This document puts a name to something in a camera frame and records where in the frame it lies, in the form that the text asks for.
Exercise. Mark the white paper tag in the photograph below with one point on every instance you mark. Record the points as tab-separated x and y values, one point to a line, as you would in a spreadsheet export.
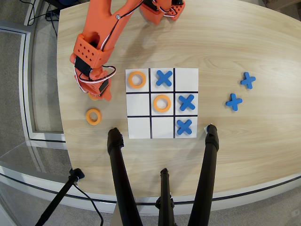
205	129

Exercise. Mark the orange robot base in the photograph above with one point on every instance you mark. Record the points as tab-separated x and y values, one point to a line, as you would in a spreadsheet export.
152	16

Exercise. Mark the blue foam cross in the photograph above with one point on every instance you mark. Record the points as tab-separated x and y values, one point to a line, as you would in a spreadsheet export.
187	102
234	102
184	127
247	80
164	78

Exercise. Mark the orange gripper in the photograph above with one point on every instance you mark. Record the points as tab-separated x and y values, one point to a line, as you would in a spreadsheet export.
103	88

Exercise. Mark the black power plug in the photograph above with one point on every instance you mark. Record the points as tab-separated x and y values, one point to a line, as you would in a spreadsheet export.
50	16

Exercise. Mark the grey metal floor frame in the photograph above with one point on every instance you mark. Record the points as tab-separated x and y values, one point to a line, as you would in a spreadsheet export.
26	70

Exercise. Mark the dark furniture leg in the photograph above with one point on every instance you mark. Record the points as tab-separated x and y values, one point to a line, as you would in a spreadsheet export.
56	2

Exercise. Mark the thin black stand pole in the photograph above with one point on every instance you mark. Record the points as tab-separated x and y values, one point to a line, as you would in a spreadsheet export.
58	197

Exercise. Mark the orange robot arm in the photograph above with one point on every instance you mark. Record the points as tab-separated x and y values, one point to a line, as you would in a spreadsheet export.
98	18

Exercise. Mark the short black tripod leg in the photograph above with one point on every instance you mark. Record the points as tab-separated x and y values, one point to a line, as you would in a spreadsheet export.
165	188

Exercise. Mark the white tic-tac-toe board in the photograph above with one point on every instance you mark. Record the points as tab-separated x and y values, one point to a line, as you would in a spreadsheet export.
188	77

